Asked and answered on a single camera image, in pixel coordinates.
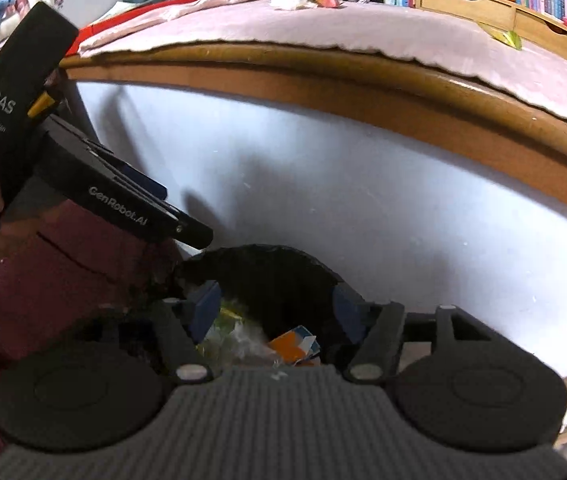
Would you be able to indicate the wooden drawer organizer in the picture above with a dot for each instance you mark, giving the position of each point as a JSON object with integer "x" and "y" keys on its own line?
{"x": 488, "y": 7}

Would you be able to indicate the green plastic wrapper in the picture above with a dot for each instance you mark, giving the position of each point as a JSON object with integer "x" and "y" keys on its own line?
{"x": 223, "y": 330}

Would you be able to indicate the white crumpled tissue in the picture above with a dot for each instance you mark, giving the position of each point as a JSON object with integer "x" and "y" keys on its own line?
{"x": 291, "y": 1}

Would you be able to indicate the red and pink folded cloth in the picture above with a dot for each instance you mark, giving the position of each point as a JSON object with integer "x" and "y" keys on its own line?
{"x": 163, "y": 10}

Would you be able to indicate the yellow green wrapper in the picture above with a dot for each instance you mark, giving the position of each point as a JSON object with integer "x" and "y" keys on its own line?
{"x": 506, "y": 37}

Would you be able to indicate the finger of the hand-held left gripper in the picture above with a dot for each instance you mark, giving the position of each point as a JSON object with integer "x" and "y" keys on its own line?
{"x": 196, "y": 235}
{"x": 138, "y": 180}

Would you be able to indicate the orange snack box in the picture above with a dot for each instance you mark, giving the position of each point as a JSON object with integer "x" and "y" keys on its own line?
{"x": 291, "y": 345}

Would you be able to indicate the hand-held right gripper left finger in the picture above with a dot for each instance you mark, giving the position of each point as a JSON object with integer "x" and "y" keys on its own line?
{"x": 206, "y": 310}

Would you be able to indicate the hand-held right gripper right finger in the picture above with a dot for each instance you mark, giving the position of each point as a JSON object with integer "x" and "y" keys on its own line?
{"x": 348, "y": 307}

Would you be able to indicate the black trash bin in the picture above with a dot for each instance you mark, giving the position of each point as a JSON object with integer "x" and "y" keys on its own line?
{"x": 273, "y": 280}

